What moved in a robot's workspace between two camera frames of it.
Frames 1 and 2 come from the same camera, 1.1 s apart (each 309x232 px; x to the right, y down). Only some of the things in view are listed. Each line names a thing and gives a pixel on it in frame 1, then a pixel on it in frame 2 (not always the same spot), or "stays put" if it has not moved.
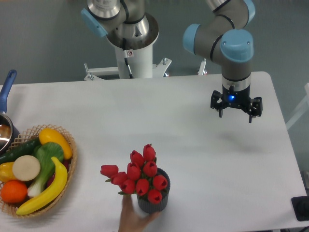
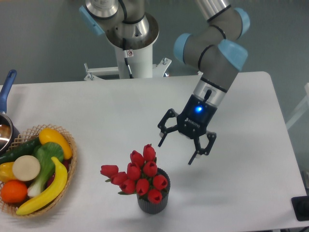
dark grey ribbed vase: x=145 y=205 stays put
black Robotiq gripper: x=237 y=99 → x=192 y=121
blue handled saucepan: x=8 y=134 stays put
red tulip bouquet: x=140 y=177 stays put
